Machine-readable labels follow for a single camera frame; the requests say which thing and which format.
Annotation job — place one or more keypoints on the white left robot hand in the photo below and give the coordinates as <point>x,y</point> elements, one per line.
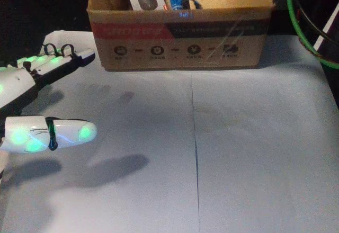
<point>16,84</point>

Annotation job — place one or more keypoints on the brown cardboard box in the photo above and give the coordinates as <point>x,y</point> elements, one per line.
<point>185,39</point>

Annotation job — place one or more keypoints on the grey table cloth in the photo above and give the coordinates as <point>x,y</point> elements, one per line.
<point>238,137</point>

